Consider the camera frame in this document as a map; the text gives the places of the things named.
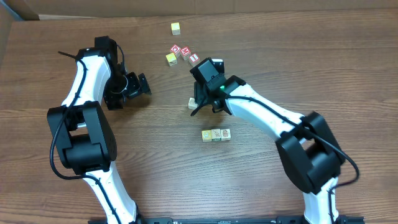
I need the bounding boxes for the green letter B block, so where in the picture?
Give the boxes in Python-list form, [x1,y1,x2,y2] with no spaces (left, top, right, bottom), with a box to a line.
[221,129,231,141]

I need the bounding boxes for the yellow block near red blocks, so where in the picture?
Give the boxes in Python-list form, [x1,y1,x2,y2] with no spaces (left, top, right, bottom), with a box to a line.
[166,53,178,66]

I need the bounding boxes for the red letter M block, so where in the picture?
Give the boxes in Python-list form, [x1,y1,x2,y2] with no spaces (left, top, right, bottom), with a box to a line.
[180,46,192,60]

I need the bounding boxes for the yellow wooden block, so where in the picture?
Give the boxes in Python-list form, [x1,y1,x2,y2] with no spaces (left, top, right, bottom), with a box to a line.
[170,22,181,35]
[201,130,212,142]

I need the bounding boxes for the beige drawing wooden block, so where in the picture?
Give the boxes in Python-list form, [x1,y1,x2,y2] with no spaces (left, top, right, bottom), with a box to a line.
[211,129,221,141]

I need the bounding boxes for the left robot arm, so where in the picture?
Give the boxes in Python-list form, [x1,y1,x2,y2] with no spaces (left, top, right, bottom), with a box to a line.
[47,36,151,223]

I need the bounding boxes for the cardboard box back edge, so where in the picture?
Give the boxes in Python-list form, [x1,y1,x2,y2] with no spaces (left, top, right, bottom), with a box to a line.
[4,0,397,20]

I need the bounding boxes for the blue edged wooden block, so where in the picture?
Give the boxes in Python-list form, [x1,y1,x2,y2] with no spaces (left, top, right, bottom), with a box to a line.
[188,98,198,110]

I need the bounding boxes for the red letter I block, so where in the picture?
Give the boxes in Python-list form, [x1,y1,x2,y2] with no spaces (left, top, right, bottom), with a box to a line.
[188,53,200,67]

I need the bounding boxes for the yellow top wooden block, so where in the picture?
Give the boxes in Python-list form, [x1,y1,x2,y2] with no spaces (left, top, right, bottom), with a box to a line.
[201,130,212,142]

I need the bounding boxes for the red letter O block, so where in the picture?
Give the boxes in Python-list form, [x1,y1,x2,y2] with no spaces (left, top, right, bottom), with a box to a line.
[170,44,181,58]

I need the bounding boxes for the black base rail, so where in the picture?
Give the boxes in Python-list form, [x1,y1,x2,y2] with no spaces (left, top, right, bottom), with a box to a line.
[88,215,365,224]

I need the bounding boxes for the far yellow wooden block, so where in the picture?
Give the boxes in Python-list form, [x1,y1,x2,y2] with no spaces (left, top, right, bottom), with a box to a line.
[170,22,181,35]

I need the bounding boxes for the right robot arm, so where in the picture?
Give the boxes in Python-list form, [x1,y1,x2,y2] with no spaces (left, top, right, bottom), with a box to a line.
[190,57,345,223]

